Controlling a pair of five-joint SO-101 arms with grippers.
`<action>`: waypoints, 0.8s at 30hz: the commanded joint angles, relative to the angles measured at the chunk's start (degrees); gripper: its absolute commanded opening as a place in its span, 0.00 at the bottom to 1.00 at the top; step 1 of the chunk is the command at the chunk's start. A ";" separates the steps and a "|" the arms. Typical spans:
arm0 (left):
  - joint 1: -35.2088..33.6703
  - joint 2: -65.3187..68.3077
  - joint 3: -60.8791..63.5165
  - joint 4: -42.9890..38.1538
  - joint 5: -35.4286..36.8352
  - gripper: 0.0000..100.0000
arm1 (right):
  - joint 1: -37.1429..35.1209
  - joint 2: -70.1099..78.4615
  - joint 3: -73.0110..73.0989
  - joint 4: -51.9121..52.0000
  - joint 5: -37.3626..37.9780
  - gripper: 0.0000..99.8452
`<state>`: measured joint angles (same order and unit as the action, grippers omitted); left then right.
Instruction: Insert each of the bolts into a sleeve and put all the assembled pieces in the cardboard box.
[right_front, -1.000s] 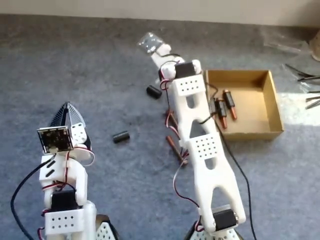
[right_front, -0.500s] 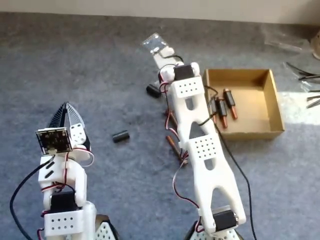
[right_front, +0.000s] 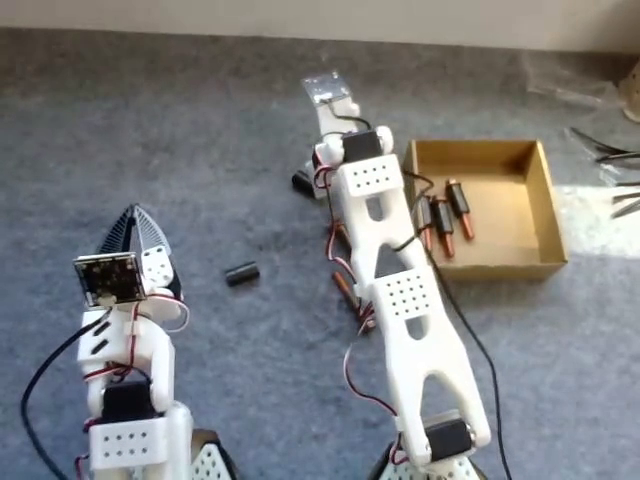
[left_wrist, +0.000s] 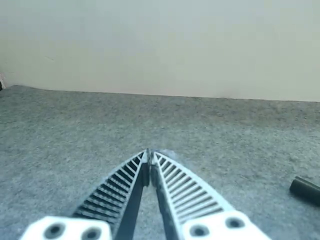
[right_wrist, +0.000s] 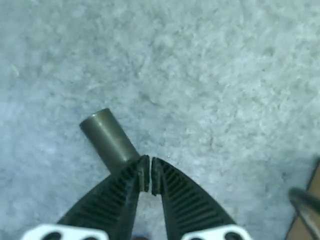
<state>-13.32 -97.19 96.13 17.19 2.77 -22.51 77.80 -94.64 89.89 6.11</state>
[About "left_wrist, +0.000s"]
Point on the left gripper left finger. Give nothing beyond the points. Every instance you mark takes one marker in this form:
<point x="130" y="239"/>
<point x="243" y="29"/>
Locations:
<point x="117" y="190"/>

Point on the black cylindrical sleeve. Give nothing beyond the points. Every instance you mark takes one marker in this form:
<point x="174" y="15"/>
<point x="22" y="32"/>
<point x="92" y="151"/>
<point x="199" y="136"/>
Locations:
<point x="305" y="188"/>

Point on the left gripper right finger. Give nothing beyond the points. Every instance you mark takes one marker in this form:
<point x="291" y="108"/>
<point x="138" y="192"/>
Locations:
<point x="185" y="192"/>

